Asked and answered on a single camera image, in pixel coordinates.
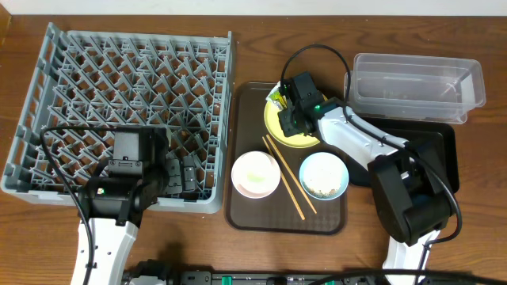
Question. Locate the light blue bowl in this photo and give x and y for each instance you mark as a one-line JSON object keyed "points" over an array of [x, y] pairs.
{"points": [[324, 176]]}

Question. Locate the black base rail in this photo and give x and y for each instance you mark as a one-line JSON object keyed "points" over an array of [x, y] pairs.
{"points": [[158, 272]]}

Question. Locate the wooden chopstick right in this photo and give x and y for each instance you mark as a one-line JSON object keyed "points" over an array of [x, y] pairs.
{"points": [[292, 175]]}

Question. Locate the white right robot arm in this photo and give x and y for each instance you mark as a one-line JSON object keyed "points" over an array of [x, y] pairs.
{"points": [[413, 196]]}

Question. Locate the grey dishwasher rack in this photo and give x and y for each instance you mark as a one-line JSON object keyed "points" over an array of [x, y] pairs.
{"points": [[88, 79]]}

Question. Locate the green orange snack wrapper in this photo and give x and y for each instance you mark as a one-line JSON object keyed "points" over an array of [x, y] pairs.
{"points": [[277, 99]]}

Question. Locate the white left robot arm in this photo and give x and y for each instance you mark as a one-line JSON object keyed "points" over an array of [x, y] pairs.
{"points": [[116, 195]]}

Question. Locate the yellow plate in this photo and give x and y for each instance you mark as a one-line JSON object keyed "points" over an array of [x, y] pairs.
{"points": [[272, 123]]}

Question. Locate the wooden chopstick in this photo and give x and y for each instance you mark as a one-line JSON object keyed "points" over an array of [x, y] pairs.
{"points": [[292, 175], [285, 182]]}

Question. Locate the pink white bowl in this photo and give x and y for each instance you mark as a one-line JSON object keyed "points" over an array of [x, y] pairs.
{"points": [[255, 174]]}

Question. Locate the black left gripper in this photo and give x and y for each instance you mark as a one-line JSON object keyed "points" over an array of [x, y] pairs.
{"points": [[174, 176]]}

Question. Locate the black plastic tray bin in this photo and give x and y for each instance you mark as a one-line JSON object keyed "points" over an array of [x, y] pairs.
{"points": [[441, 133]]}

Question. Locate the clear plastic waste bin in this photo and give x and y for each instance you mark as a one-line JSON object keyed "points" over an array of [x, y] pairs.
{"points": [[415, 87]]}

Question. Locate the wooden chopstick left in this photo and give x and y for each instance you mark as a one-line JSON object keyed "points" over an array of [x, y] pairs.
{"points": [[285, 182]]}

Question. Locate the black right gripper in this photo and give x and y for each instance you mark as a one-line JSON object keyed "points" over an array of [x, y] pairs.
{"points": [[284, 116]]}

